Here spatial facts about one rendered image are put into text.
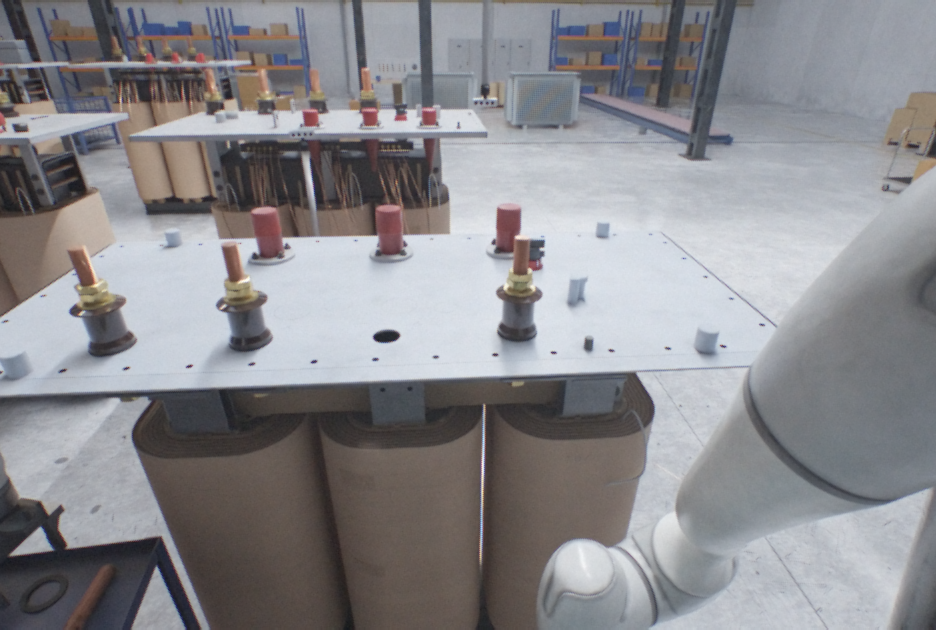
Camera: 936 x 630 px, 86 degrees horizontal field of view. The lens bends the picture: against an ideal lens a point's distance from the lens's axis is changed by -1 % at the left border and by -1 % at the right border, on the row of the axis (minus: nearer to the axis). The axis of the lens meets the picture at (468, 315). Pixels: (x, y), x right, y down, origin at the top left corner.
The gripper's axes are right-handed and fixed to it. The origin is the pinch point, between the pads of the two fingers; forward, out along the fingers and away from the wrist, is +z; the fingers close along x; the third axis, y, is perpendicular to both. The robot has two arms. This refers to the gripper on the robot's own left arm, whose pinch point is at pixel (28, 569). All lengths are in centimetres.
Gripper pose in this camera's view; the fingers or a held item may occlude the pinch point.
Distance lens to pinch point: 144.7
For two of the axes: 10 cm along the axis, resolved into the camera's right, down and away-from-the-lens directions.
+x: -1.8, 4.7, -8.7
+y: -9.8, -0.9, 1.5
